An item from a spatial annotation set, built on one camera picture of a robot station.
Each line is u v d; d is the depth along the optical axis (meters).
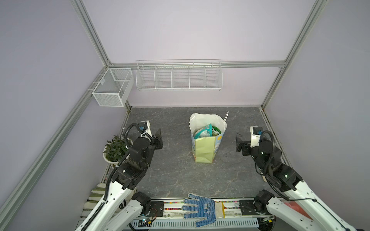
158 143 0.61
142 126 0.55
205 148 0.79
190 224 0.71
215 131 0.86
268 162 0.49
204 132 0.84
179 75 0.98
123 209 0.58
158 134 0.61
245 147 0.61
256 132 0.58
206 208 0.74
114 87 1.02
